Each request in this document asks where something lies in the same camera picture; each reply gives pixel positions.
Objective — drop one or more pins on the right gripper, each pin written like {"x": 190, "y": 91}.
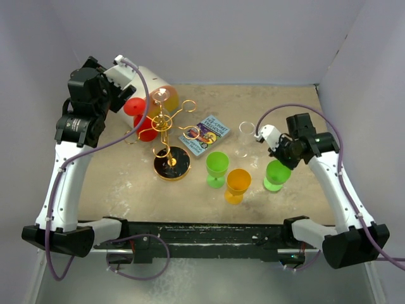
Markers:
{"x": 292, "y": 164}

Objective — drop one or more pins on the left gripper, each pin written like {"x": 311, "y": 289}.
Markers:
{"x": 119, "y": 95}

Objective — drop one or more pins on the red plastic goblet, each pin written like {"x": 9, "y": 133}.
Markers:
{"x": 139, "y": 120}

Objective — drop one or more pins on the green goblet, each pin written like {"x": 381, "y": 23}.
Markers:
{"x": 217, "y": 164}
{"x": 276, "y": 176}

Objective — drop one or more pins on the clear wine glass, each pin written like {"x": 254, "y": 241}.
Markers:
{"x": 162, "y": 120}

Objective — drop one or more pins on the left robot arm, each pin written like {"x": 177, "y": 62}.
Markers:
{"x": 94, "y": 91}

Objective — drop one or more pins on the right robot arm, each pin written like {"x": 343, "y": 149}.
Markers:
{"x": 355, "y": 236}

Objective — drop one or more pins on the gold wine glass rack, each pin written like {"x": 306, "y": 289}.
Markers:
{"x": 171, "y": 163}

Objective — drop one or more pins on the white orange cylinder appliance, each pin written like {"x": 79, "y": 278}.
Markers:
{"x": 154, "y": 83}

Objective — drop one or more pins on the clear glass on table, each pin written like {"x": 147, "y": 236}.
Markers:
{"x": 244, "y": 139}

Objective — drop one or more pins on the orange plastic goblet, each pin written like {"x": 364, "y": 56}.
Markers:
{"x": 238, "y": 181}

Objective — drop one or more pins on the colourful children's book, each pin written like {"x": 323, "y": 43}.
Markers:
{"x": 204, "y": 135}

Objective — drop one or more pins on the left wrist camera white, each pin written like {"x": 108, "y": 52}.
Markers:
{"x": 122, "y": 73}

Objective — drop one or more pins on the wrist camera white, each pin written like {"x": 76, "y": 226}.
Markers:
{"x": 269, "y": 134}
{"x": 122, "y": 73}

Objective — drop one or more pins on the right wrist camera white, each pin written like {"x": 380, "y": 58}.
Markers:
{"x": 269, "y": 134}

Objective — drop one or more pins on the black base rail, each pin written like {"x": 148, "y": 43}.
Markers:
{"x": 265, "y": 242}

